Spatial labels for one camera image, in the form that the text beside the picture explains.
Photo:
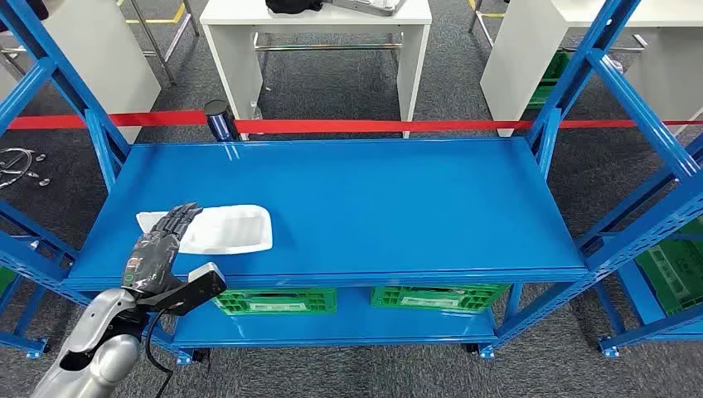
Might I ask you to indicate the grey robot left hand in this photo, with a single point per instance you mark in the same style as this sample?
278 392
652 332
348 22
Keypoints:
154 258

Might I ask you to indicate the white plastic shell part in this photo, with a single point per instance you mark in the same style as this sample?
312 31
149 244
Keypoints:
230 231

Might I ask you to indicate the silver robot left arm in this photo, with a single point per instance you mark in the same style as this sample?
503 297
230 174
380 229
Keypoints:
99 329

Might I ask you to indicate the blue metal shelf rack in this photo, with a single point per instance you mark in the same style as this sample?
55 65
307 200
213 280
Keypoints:
384 209
27 261
637 296

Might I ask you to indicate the green plastic crate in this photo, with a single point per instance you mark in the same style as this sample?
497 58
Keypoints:
675 274
552 77
5 280
274 302
439 299

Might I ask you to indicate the chrome chair base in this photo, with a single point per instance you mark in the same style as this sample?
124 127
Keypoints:
14 162

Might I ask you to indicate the clear plastic bottle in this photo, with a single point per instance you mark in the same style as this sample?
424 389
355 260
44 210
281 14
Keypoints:
256 111

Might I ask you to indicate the white table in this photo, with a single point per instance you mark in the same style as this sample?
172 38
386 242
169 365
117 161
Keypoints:
104 60
236 60
516 66

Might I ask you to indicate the red barrier tape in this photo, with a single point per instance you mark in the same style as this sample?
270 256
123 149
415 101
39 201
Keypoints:
384 126

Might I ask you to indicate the black cloth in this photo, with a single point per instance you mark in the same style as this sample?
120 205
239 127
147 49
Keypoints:
291 5

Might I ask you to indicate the silver flat device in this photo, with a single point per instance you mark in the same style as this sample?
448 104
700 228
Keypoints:
368 5

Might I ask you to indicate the crumpled clear plastic film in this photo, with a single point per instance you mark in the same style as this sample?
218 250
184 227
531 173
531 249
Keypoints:
615 65

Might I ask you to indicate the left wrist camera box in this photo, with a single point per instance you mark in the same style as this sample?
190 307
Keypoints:
203 285

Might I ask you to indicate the black barrier post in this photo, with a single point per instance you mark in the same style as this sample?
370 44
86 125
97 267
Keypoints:
219 121

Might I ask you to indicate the chrome metal frame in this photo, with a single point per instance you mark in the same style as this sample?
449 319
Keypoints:
483 24
154 49

